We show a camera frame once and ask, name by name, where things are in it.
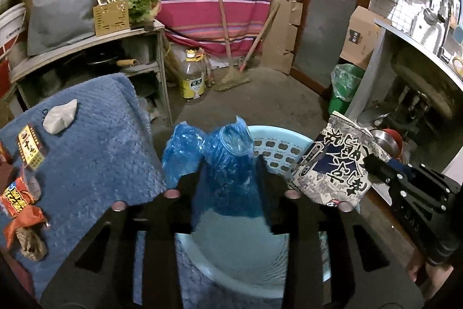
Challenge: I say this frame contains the cardboard sheets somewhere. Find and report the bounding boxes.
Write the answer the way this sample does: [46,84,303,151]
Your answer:
[260,0,306,74]

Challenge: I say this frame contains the green trash bin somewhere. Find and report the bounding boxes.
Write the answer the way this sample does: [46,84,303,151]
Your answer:
[328,63,366,116]

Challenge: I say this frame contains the green leafy vegetables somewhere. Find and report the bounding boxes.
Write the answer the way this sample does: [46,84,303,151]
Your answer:
[126,0,162,23]

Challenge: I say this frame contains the light blue plastic basket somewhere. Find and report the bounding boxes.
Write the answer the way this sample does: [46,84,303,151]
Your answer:
[175,125,331,299]

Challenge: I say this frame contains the orange plastic wrapper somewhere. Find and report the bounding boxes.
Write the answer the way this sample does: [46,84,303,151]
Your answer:
[3,205,47,248]

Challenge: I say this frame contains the person's right hand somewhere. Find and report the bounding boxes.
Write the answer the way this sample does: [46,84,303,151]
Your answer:
[407,251,453,299]

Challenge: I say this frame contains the blue plastic bag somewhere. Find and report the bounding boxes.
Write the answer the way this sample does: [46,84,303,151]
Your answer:
[161,115,266,233]

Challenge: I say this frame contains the steel counter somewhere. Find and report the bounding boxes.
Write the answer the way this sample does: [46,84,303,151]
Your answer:
[343,17,463,187]

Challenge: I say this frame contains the grey shelf table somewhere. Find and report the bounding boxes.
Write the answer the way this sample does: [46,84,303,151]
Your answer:
[9,19,173,127]

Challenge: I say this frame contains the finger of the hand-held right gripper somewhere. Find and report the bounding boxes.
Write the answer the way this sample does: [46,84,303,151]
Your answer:
[363,153,416,187]

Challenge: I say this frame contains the black white snack packet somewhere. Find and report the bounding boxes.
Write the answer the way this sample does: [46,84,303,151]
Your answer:
[291,111,393,206]

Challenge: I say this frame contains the wooden utensil holder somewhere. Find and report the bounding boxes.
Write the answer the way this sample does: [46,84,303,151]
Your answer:
[93,1,130,37]

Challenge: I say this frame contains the grey cushion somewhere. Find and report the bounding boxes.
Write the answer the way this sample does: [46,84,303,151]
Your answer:
[27,0,107,56]

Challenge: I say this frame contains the black pan with wooden handle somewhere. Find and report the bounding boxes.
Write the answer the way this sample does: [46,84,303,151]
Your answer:
[85,50,140,70]

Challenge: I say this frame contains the blue fluffy mat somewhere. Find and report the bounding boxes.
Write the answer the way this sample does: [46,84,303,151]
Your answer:
[0,73,286,309]

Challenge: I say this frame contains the yellow and red carton box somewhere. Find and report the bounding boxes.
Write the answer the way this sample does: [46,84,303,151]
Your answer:
[17,124,47,171]

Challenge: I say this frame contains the steel bowl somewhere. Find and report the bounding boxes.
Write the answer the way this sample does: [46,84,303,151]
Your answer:
[369,130,398,158]

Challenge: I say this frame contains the grey face mask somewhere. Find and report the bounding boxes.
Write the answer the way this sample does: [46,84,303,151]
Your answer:
[43,99,78,135]

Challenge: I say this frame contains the red bowl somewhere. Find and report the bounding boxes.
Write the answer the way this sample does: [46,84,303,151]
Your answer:
[380,128,404,159]

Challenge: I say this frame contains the grey metal door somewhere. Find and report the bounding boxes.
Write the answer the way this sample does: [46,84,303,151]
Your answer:
[293,0,377,78]

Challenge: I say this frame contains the straw broom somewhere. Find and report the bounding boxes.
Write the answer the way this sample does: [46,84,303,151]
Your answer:
[213,0,251,92]

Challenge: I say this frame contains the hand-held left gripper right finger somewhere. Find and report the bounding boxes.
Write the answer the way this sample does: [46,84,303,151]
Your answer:
[255,155,424,309]

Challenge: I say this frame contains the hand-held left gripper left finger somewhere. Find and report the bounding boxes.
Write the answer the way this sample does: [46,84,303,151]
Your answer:
[40,164,203,309]

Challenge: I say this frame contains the yellow oil bottle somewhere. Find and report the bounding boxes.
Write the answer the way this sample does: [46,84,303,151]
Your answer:
[180,49,206,100]

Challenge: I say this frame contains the cardboard box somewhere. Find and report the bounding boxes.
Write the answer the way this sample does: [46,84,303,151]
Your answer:
[339,6,391,71]

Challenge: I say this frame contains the orange snack packet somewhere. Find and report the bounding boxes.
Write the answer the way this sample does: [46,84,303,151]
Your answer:
[0,175,40,217]

